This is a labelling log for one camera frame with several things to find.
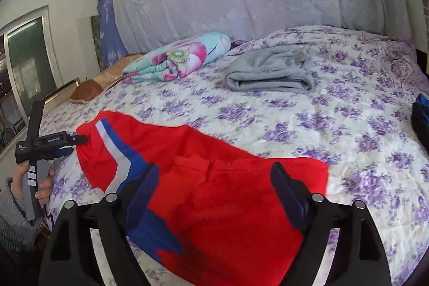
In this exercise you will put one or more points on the grey folded garment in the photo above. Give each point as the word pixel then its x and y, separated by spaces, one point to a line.
pixel 268 75

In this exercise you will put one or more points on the folded floral quilt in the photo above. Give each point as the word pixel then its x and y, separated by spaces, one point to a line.
pixel 174 60

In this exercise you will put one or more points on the red blue white sweater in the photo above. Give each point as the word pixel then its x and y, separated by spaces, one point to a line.
pixel 218 205

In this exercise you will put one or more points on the white-framed window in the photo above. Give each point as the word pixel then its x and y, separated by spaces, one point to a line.
pixel 30 65

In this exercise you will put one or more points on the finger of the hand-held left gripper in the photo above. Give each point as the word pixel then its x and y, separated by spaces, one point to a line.
pixel 78 139
pixel 65 152

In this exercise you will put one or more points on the bed with purple floral sheet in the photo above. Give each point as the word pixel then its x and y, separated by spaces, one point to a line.
pixel 335 125

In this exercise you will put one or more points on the blue printed cloth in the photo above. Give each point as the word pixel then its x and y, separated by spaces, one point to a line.
pixel 109 31

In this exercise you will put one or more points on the dark bag with blue cloth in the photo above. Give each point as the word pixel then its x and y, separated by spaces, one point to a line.
pixel 420 115

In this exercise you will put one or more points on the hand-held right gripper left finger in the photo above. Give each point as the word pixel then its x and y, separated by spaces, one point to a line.
pixel 144 199

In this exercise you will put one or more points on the person's left forearm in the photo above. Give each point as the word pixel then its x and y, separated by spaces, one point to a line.
pixel 15 222

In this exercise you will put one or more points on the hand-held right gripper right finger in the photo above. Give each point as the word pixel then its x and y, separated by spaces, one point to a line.
pixel 288 199

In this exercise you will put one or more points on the person's left hand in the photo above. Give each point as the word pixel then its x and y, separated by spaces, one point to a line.
pixel 45 187

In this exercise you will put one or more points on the brown pillow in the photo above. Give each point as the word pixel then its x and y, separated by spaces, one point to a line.
pixel 97 86

